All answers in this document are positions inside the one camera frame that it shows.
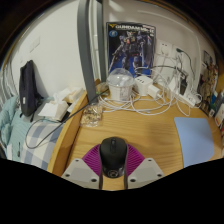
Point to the white cube charger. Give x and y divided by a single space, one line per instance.
142 85

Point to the white power strip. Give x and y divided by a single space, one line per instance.
186 99

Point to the blue checked bed sheet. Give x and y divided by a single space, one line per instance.
40 146

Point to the tan tree figure model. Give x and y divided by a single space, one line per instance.
208 86

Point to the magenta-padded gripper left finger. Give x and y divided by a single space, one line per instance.
78 171

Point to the black computer mouse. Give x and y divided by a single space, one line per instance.
113 155

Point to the white wall socket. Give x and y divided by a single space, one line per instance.
180 55
164 48

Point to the small clear plastic bag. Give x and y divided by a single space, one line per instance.
90 116

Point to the black hanging bag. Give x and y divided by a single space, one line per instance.
28 88

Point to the grey metal desk frame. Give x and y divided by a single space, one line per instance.
85 50

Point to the colourful comic print box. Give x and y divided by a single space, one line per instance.
207 57

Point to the light blue mouse pad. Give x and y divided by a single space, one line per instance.
195 141

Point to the teal quilt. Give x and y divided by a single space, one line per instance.
8 123

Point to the large white adapter block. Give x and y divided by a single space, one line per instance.
174 87

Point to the clear lidded plastic cup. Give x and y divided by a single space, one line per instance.
120 86

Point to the black power adapter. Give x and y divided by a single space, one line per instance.
183 86

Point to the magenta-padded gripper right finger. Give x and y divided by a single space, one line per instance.
146 171

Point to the robot model kit box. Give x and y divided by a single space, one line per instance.
131 46

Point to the small white charger plug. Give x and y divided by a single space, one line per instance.
154 91

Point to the white tissue packs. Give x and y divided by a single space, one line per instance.
55 108

